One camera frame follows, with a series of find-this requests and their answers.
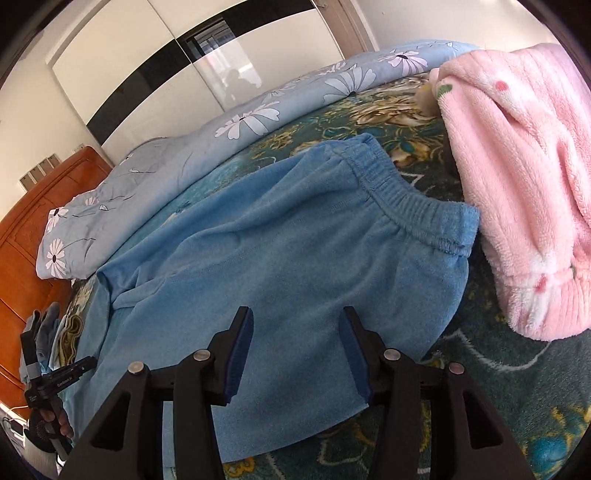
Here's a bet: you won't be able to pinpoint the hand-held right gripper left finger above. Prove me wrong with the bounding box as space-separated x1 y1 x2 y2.
60 307 254 480

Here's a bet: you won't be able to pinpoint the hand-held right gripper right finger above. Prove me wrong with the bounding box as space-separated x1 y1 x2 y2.
339 307 536 480

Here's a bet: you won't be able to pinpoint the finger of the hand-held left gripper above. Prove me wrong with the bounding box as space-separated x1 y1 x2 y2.
20 332 45 389
68 356 99 377

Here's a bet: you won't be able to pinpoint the blue fleece pants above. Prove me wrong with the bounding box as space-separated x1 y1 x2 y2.
76 133 481 464

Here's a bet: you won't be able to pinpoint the person's left hand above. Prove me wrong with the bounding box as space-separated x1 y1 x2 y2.
44 408 75 442

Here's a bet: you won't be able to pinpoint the grey blue cloth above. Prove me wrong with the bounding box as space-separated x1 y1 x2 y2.
24 302 62 372

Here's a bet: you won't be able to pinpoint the wooden headboard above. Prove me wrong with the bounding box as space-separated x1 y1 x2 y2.
0 145 114 402

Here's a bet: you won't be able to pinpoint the green floral blanket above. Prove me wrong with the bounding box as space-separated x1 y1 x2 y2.
60 76 580 480

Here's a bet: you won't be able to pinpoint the blue floral quilt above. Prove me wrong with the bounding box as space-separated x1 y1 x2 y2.
36 41 485 280

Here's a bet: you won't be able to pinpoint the pink fleece garment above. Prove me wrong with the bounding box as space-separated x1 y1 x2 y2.
429 43 591 342

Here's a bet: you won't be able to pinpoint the white wardrobe with black stripe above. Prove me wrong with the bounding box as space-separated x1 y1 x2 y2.
46 0 379 162

